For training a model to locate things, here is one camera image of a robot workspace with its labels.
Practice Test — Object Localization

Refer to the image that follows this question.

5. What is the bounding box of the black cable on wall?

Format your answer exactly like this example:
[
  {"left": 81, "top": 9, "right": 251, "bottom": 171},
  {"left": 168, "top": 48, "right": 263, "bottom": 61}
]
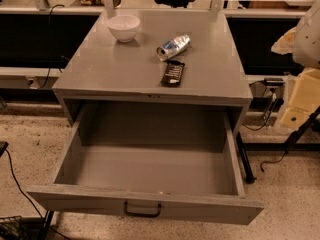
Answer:
[{"left": 38, "top": 3, "right": 70, "bottom": 90}]

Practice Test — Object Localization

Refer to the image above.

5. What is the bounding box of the black floor cable left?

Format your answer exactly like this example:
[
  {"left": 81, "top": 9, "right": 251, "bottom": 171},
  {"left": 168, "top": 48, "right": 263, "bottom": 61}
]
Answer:
[{"left": 3, "top": 147, "right": 73, "bottom": 240}]

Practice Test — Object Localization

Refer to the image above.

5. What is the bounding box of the black drawer handle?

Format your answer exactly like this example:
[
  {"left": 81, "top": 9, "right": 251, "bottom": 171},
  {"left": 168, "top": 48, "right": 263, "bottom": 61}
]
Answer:
[{"left": 123, "top": 202, "right": 162, "bottom": 218}]

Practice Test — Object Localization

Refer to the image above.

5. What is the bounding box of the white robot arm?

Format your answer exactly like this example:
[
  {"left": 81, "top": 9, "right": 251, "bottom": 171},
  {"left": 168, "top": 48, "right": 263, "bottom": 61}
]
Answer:
[{"left": 271, "top": 0, "right": 320, "bottom": 129}]

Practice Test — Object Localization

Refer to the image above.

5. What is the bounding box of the grey metal drawer cabinet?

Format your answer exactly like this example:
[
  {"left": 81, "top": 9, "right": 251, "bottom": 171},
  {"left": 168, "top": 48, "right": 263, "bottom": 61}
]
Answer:
[{"left": 54, "top": 9, "right": 252, "bottom": 139}]

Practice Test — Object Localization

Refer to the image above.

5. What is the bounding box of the white ceramic bowl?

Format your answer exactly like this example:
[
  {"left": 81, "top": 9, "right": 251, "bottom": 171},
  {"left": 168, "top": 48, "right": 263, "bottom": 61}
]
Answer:
[{"left": 107, "top": 15, "right": 140, "bottom": 42}]

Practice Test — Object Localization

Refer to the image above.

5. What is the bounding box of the open grey top drawer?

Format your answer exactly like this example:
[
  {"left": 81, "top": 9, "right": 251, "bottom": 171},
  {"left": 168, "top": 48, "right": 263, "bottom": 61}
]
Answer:
[{"left": 27, "top": 101, "right": 265, "bottom": 226}]

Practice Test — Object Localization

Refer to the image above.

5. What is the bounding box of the wire basket bottom left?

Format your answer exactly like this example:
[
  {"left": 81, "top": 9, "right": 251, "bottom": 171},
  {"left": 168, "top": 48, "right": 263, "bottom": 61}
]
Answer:
[{"left": 0, "top": 216, "right": 30, "bottom": 240}]

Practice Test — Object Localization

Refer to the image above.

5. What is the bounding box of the black table leg frame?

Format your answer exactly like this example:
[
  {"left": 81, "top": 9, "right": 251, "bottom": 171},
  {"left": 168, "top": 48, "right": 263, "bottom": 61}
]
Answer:
[{"left": 236, "top": 107, "right": 320, "bottom": 184}]

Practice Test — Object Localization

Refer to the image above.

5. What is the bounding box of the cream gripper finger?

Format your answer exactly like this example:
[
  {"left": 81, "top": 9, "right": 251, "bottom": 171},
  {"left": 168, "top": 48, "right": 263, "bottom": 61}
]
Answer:
[
  {"left": 280, "top": 68, "right": 320, "bottom": 129},
  {"left": 271, "top": 27, "right": 296, "bottom": 55}
]

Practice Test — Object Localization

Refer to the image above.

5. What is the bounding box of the crushed silver blue can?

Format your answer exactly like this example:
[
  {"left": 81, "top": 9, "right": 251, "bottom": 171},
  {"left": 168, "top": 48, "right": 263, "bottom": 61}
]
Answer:
[{"left": 156, "top": 34, "right": 191, "bottom": 61}]

